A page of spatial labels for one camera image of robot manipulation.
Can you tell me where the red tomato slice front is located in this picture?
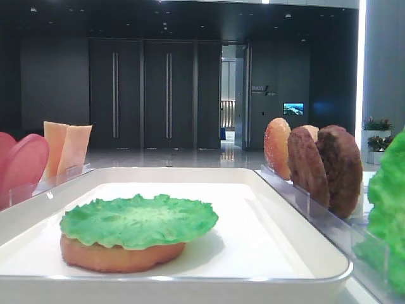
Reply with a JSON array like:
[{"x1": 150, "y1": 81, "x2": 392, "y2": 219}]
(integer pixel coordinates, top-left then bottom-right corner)
[{"x1": 1, "y1": 134, "x2": 49, "y2": 210}]

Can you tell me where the red tomato slice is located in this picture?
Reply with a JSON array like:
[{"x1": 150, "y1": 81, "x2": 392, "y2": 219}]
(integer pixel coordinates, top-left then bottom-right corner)
[
  {"x1": 1, "y1": 134, "x2": 49, "y2": 210},
  {"x1": 0, "y1": 132, "x2": 17, "y2": 175}
]

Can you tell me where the green lettuce leaf on tray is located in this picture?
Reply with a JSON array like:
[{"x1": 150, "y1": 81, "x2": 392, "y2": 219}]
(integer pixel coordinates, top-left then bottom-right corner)
[{"x1": 59, "y1": 194, "x2": 218, "y2": 250}]

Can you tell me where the brown meat patty front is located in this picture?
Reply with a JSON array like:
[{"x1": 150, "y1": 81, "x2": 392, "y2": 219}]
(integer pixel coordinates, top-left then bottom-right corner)
[{"x1": 287, "y1": 126, "x2": 330, "y2": 208}]

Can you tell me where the brown meat patty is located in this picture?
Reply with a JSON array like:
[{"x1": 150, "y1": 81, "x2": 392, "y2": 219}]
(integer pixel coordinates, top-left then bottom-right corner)
[
  {"x1": 316, "y1": 125, "x2": 363, "y2": 219},
  {"x1": 287, "y1": 126, "x2": 330, "y2": 208}
]

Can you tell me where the orange cheese slice right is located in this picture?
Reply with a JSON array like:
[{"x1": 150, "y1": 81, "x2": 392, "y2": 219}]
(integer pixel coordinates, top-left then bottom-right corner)
[{"x1": 57, "y1": 125, "x2": 92, "y2": 175}]

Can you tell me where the orange cheese slice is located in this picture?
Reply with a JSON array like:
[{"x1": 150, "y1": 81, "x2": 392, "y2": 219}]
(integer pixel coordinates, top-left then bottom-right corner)
[
  {"x1": 57, "y1": 125, "x2": 92, "y2": 175},
  {"x1": 44, "y1": 121, "x2": 69, "y2": 179}
]

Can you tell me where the brown meat patty rear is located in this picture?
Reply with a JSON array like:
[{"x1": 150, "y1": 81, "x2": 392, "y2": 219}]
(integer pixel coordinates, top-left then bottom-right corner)
[{"x1": 316, "y1": 125, "x2": 363, "y2": 219}]

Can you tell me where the orange cheese slice left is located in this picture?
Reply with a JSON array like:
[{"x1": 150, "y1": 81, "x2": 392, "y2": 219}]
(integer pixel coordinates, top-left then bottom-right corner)
[{"x1": 44, "y1": 121, "x2": 69, "y2": 179}]

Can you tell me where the red tomato slice rear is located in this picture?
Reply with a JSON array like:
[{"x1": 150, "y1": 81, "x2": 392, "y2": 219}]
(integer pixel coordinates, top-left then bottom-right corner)
[{"x1": 0, "y1": 132, "x2": 17, "y2": 175}]

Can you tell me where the green lettuce leaf in rack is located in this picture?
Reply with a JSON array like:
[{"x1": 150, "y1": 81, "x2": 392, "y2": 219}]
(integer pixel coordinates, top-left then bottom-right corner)
[{"x1": 354, "y1": 132, "x2": 404, "y2": 295}]

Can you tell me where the sesame bun slice front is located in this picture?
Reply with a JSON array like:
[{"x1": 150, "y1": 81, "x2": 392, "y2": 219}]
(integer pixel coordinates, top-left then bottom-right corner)
[{"x1": 264, "y1": 117, "x2": 290, "y2": 181}]

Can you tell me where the dark double door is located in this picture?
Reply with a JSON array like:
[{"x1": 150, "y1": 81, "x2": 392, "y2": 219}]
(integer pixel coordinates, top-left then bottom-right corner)
[{"x1": 89, "y1": 39, "x2": 221, "y2": 149}]

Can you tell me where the bun slice rear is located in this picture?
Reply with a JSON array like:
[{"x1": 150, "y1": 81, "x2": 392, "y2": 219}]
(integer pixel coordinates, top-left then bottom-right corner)
[{"x1": 303, "y1": 125, "x2": 319, "y2": 143}]

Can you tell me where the white rectangular tray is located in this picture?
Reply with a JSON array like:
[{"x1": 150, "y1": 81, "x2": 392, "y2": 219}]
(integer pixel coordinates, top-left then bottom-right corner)
[{"x1": 1, "y1": 168, "x2": 353, "y2": 303}]

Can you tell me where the bottom bun slice on tray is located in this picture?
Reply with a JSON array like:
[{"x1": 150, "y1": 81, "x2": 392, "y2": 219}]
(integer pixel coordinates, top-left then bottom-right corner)
[{"x1": 60, "y1": 235, "x2": 185, "y2": 273}]

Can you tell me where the potted plant white planter upper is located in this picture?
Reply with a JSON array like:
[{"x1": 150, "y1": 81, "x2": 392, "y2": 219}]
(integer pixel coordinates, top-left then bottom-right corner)
[{"x1": 362, "y1": 117, "x2": 392, "y2": 149}]

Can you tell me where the potted plant white planter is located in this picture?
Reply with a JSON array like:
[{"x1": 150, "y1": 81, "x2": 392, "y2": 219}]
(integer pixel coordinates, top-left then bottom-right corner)
[
  {"x1": 362, "y1": 117, "x2": 392, "y2": 149},
  {"x1": 367, "y1": 136, "x2": 394, "y2": 165}
]

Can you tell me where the potted plant white planter lower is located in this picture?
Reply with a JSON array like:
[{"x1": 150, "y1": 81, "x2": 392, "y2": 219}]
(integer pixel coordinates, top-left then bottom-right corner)
[{"x1": 367, "y1": 136, "x2": 394, "y2": 165}]

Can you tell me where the clear acrylic rack left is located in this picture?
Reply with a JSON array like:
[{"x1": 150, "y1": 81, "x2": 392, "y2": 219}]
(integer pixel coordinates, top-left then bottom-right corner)
[{"x1": 1, "y1": 163, "x2": 91, "y2": 209}]

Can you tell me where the clear acrylic rack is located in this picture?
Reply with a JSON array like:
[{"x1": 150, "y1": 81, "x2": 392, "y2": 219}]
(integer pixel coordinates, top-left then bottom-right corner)
[
  {"x1": 1, "y1": 163, "x2": 91, "y2": 209},
  {"x1": 259, "y1": 165, "x2": 404, "y2": 303}
]

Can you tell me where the clear acrylic rack right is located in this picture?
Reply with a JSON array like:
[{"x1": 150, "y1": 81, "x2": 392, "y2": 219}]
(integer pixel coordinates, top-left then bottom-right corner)
[{"x1": 259, "y1": 165, "x2": 404, "y2": 303}]

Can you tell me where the wall-mounted display screen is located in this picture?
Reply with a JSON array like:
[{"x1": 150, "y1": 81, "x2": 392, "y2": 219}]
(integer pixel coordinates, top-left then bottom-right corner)
[{"x1": 283, "y1": 103, "x2": 304, "y2": 116}]

